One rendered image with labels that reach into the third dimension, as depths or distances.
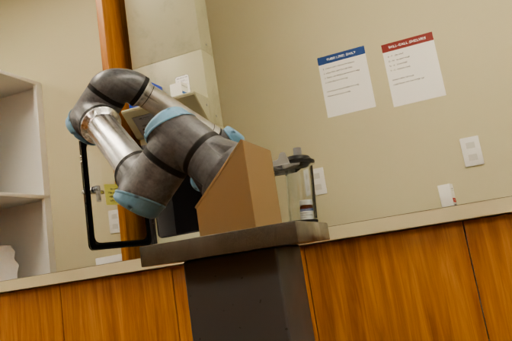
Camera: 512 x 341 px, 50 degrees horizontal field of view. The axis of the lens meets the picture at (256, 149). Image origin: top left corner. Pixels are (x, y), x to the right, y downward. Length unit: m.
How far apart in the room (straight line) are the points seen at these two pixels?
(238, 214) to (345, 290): 0.61
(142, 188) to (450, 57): 1.51
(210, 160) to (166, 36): 1.19
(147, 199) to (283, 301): 0.39
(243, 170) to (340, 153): 1.28
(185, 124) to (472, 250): 0.83
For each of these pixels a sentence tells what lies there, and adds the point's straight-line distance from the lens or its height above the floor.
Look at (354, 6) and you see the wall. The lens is 2.51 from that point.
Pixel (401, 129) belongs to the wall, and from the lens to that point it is 2.33.
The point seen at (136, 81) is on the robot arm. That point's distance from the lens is 1.60.
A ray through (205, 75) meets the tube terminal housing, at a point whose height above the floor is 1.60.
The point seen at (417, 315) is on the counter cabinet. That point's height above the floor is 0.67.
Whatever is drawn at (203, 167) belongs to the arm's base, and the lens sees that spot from 1.17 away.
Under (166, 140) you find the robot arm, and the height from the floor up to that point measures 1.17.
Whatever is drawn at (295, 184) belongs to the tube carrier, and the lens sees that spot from 1.76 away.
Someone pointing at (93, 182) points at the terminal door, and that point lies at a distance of 2.00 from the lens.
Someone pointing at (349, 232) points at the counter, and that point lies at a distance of 1.59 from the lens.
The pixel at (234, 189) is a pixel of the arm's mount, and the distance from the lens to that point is 1.11.
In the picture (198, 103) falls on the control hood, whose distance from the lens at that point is 2.04.
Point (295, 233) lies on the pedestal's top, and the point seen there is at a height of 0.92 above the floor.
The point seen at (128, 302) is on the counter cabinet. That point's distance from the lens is 1.93.
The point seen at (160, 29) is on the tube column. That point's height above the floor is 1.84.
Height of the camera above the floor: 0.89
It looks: 11 degrees up
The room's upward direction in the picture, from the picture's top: 9 degrees counter-clockwise
